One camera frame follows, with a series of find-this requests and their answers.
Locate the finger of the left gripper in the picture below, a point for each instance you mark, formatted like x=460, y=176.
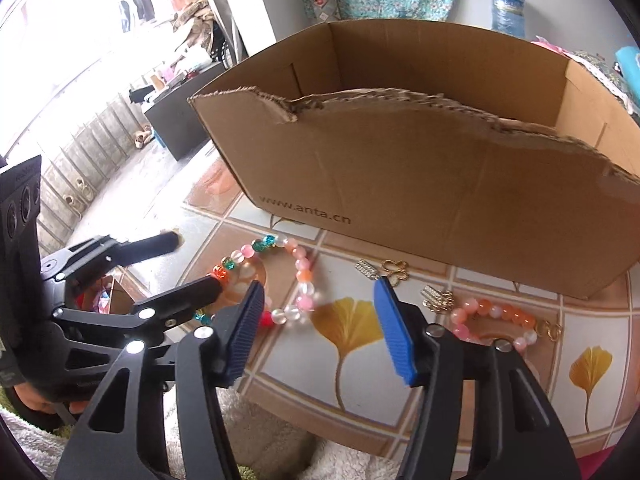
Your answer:
x=148, y=248
x=174, y=307

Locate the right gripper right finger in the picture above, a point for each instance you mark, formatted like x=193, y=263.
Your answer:
x=516, y=433

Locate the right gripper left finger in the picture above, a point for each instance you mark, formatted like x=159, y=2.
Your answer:
x=121, y=434

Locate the silver rhinestone charm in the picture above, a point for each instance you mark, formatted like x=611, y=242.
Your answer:
x=367, y=269

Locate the patterned tile bed sheet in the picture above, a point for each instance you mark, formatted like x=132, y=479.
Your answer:
x=345, y=345

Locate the dark grey cabinet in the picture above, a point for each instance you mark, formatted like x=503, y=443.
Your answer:
x=173, y=118

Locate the brown cardboard box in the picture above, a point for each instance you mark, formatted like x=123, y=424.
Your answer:
x=450, y=142

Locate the pink blanket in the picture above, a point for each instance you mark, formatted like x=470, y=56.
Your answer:
x=544, y=43

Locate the blue cartoon pillow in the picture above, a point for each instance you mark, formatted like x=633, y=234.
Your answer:
x=628, y=60

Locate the blue water jug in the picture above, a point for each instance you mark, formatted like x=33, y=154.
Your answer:
x=507, y=17

